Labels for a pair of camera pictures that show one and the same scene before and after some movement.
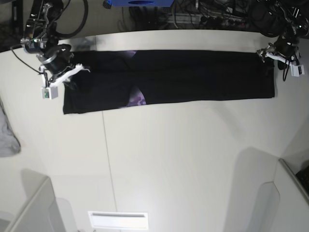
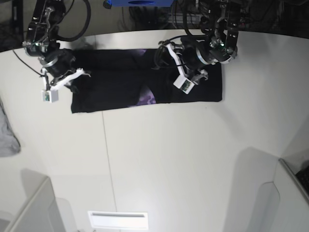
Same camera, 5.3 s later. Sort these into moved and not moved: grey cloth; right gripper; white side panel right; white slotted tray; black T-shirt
Moved: black T-shirt; right gripper
Not moved: white side panel right; white slotted tray; grey cloth
